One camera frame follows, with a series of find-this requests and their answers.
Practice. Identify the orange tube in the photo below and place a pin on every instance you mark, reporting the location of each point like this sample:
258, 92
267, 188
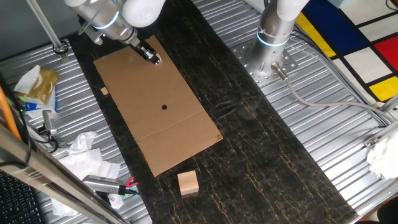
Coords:
6, 112

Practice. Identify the crumpled white tissue paper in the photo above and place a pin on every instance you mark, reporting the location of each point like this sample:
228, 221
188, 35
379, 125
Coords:
87, 161

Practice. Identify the black round object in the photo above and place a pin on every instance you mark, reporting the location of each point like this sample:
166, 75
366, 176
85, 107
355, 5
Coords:
388, 213

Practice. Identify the large wooden block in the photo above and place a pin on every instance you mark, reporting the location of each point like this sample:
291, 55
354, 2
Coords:
188, 183

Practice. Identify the black keyboard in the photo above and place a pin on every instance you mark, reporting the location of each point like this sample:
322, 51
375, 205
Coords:
18, 202

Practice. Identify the yellow tissue pack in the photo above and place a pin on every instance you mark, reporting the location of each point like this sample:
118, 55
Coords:
43, 87

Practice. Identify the tiny wooden block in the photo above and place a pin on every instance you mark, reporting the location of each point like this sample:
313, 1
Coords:
104, 91

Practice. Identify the white tissue sheet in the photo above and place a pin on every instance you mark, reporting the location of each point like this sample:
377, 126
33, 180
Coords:
28, 79

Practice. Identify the aluminium tripod pole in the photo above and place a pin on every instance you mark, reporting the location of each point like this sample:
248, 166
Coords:
47, 27

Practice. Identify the colourful squares mat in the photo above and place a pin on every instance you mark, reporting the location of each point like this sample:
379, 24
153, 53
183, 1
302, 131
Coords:
367, 62

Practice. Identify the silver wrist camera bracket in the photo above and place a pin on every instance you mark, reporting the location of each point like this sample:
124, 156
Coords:
93, 32

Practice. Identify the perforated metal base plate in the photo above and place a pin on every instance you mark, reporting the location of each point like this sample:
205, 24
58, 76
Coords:
248, 67

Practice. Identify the aluminium frame profile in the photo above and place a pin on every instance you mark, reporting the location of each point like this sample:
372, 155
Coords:
381, 137

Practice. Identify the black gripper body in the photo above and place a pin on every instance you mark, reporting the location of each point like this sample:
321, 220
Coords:
142, 49

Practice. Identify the teal spring clip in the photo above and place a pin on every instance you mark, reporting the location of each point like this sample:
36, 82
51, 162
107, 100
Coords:
134, 188

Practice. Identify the blue white tissue packet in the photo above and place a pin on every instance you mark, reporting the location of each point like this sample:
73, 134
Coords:
40, 107

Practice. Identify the red spring clip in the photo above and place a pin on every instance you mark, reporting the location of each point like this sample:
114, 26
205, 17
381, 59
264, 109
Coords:
132, 182

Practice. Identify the silver depth camera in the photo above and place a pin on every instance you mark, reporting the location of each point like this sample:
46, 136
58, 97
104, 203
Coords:
101, 183

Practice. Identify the steel frame bar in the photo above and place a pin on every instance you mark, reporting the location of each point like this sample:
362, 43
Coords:
46, 177

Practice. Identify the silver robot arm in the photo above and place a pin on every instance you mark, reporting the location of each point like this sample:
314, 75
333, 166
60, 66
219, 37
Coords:
102, 15

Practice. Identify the small silver camera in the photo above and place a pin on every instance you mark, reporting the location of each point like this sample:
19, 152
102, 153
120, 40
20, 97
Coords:
49, 121

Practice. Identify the brown cardboard sheet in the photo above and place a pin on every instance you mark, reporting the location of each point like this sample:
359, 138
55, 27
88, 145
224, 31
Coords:
168, 137

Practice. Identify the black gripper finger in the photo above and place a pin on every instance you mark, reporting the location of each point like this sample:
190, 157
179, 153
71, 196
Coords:
154, 61
155, 55

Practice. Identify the white crumpled cloth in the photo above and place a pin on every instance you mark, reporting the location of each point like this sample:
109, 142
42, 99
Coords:
384, 157

